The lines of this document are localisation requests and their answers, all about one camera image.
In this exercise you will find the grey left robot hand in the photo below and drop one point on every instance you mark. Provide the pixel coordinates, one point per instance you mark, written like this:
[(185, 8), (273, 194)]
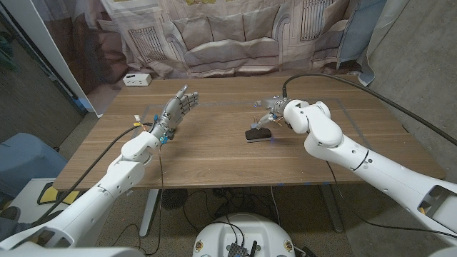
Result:
[(175, 109)]

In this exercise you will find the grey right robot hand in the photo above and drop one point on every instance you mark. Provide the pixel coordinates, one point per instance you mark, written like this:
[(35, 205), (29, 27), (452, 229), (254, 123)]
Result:
[(276, 104)]

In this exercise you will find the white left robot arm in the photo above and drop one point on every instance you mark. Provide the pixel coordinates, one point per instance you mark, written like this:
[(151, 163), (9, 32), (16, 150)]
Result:
[(107, 189)]

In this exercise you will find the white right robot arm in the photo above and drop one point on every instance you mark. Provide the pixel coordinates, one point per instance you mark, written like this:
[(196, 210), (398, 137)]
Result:
[(357, 157)]

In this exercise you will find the black eraser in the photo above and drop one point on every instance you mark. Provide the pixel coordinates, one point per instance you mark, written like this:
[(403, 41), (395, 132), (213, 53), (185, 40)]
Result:
[(257, 135)]

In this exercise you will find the white power box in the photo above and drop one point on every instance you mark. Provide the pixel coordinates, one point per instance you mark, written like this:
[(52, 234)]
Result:
[(137, 79)]

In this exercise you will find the printed sofa backdrop cloth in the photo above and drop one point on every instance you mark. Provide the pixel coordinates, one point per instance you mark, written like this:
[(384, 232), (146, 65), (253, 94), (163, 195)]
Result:
[(232, 35)]

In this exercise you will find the round black floor fan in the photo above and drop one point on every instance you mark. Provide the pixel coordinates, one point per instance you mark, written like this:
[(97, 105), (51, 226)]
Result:
[(173, 198)]

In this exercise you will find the white table leg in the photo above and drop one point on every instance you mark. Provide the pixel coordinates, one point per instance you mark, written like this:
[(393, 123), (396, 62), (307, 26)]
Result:
[(149, 214)]

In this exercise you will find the grey table leg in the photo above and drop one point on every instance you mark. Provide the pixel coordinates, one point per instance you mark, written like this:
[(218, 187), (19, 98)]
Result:
[(332, 210)]

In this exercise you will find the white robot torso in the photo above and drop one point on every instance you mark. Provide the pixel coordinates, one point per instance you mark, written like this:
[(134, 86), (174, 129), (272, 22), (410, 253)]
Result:
[(250, 232)]

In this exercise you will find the white upright panel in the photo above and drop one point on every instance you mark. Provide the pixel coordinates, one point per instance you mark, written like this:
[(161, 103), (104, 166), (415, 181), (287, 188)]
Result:
[(48, 46)]

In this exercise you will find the black module with antenna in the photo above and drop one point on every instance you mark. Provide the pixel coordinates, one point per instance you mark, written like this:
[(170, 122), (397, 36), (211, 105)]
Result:
[(235, 250)]

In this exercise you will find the blue-grey chair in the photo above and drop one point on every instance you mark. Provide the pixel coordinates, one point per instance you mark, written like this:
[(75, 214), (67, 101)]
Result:
[(25, 160)]

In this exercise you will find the white floor platform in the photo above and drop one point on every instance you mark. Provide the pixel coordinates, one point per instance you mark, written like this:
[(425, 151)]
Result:
[(28, 200)]

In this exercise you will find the person leg in jeans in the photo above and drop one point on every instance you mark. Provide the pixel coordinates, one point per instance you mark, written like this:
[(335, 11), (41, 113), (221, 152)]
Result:
[(10, 228)]

